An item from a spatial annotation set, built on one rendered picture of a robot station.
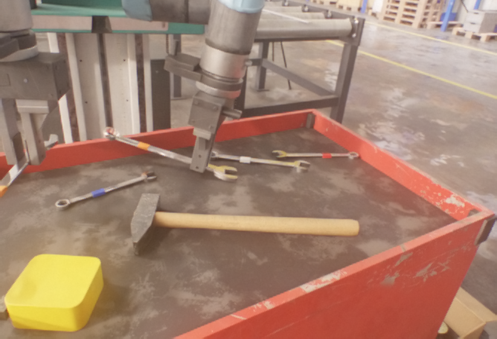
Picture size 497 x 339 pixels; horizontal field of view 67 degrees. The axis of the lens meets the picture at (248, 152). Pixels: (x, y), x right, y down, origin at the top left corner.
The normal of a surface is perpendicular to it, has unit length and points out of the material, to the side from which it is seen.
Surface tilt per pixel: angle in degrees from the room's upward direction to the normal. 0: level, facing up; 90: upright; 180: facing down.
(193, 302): 0
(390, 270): 90
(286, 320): 90
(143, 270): 0
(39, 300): 0
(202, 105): 87
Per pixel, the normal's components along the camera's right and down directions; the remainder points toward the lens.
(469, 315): -0.87, 0.16
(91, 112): 0.36, 0.46
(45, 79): 0.10, 0.47
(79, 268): 0.08, -0.88
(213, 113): -0.17, 0.40
